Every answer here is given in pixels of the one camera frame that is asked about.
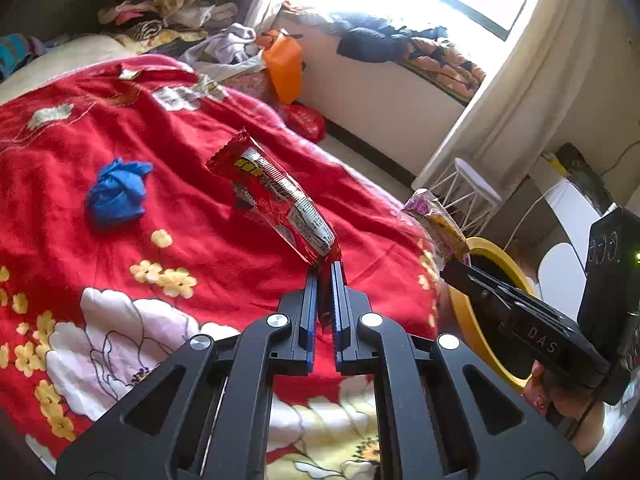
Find lavender clothing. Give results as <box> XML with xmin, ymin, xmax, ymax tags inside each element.
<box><xmin>192</xmin><ymin>22</ymin><xmax>266</xmax><ymax>68</ymax></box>

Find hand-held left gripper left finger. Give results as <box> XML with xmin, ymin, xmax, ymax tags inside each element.
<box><xmin>55</xmin><ymin>272</ymin><xmax>321</xmax><ymax>480</ymax></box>

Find red plastic bag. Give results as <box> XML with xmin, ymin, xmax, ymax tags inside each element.
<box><xmin>282</xmin><ymin>104</ymin><xmax>327</xmax><ymax>143</ymax></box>

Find crumpled blue cloth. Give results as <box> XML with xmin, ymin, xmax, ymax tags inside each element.
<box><xmin>85</xmin><ymin>158</ymin><xmax>155</xmax><ymax>231</ymax></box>

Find dark object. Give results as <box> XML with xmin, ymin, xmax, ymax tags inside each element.
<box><xmin>555</xmin><ymin>142</ymin><xmax>617</xmax><ymax>211</ymax></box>

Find person's right hand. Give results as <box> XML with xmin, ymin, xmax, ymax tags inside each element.
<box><xmin>520</xmin><ymin>360</ymin><xmax>593</xmax><ymax>433</ymax></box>

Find orange bag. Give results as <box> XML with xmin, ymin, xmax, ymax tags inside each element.
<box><xmin>262</xmin><ymin>30</ymin><xmax>304</xmax><ymax>106</ymax></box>

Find white wire stool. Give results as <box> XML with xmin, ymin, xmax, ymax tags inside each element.
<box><xmin>435</xmin><ymin>157</ymin><xmax>503</xmax><ymax>238</ymax></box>

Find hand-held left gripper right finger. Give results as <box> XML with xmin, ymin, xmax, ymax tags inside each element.
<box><xmin>330</xmin><ymin>260</ymin><xmax>586</xmax><ymax>480</ymax></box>

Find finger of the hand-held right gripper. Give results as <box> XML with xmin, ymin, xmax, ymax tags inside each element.
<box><xmin>441</xmin><ymin>271</ymin><xmax>507</xmax><ymax>333</ymax></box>
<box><xmin>441</xmin><ymin>258</ymin><xmax>538</xmax><ymax>307</ymax></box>

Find white cable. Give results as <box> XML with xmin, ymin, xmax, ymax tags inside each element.
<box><xmin>502</xmin><ymin>195</ymin><xmax>546</xmax><ymax>251</ymax></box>

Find beige bed mattress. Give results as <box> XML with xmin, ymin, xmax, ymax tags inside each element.
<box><xmin>0</xmin><ymin>35</ymin><xmax>136</xmax><ymax>106</ymax></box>

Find floral patterned box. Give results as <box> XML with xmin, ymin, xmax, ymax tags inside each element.
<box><xmin>220</xmin><ymin>67</ymin><xmax>276</xmax><ymax>106</ymax></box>

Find dark clothes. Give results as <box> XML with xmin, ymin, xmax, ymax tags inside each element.
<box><xmin>336</xmin><ymin>12</ymin><xmax>448</xmax><ymax>63</ymax></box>

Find red floral blanket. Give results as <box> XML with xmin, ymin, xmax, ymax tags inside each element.
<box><xmin>0</xmin><ymin>55</ymin><xmax>451</xmax><ymax>480</ymax></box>

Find purple snack wrapper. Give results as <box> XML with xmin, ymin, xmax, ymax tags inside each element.
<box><xmin>400</xmin><ymin>188</ymin><xmax>472</xmax><ymax>267</ymax></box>

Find teal floral blanket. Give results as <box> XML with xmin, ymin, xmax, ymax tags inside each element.
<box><xmin>0</xmin><ymin>32</ymin><xmax>48</xmax><ymax>81</ymax></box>

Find red snack wrapper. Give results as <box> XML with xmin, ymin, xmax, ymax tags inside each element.
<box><xmin>206</xmin><ymin>128</ymin><xmax>342</xmax><ymax>267</ymax></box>

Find white chair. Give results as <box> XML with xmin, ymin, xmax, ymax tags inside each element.
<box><xmin>537</xmin><ymin>180</ymin><xmax>608</xmax><ymax>296</ymax></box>

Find yellow trash bin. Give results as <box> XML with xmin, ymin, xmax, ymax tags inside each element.
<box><xmin>435</xmin><ymin>236</ymin><xmax>543</xmax><ymax>403</ymax></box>

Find pile of clothes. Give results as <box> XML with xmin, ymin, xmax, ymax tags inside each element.
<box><xmin>97</xmin><ymin>0</ymin><xmax>246</xmax><ymax>43</ymax></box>

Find orange patterned quilt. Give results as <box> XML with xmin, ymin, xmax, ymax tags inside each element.
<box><xmin>400</xmin><ymin>35</ymin><xmax>487</xmax><ymax>106</ymax></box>

